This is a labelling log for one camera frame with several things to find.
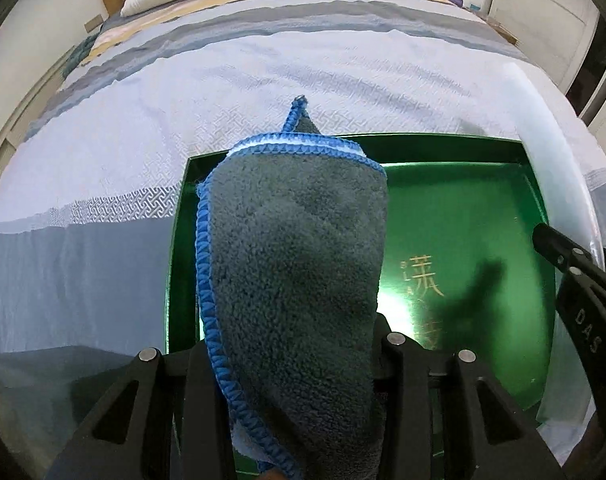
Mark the striped bedspread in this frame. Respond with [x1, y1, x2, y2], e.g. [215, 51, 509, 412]
[0, 0, 606, 466]

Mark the green box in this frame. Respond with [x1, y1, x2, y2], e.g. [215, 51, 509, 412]
[162, 132, 558, 466]

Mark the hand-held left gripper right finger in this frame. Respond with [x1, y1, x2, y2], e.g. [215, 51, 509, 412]
[370, 314, 570, 480]

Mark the teal cloth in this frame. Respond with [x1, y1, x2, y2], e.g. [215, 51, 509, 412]
[63, 35, 96, 77]

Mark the translucent plastic cover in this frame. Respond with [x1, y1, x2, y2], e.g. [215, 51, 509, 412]
[498, 60, 606, 467]

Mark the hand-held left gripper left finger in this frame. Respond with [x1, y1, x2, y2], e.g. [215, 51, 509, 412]
[49, 344, 235, 480]

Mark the white wardrobe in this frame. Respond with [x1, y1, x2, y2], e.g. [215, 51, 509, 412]
[430, 0, 606, 111]

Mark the grey towel with blue edging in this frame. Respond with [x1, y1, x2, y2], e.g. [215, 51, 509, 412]
[195, 95, 388, 480]

